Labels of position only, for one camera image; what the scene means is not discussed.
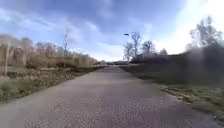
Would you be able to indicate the street lamp pole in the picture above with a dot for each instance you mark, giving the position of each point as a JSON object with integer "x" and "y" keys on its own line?
{"x": 129, "y": 46}

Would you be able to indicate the group of bare trees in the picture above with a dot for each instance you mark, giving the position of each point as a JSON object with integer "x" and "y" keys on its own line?
{"x": 137, "y": 48}

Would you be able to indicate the grey asphalt path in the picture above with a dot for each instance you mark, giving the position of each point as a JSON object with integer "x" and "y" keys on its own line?
{"x": 106, "y": 100}

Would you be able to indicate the row of brown bushes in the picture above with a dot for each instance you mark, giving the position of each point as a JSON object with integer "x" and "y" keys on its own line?
{"x": 43, "y": 56}

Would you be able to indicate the dark hedge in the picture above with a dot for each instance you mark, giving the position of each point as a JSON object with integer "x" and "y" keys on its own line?
{"x": 193, "y": 65}

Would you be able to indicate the grass verge with leaves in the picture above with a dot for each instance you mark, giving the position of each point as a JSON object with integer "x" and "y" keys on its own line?
{"x": 30, "y": 83}

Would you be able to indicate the grass verge beside hedge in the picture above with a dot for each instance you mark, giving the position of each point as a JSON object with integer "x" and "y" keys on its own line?
{"x": 196, "y": 93}

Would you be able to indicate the tree behind hedge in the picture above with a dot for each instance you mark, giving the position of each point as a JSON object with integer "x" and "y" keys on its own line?
{"x": 205, "y": 33}

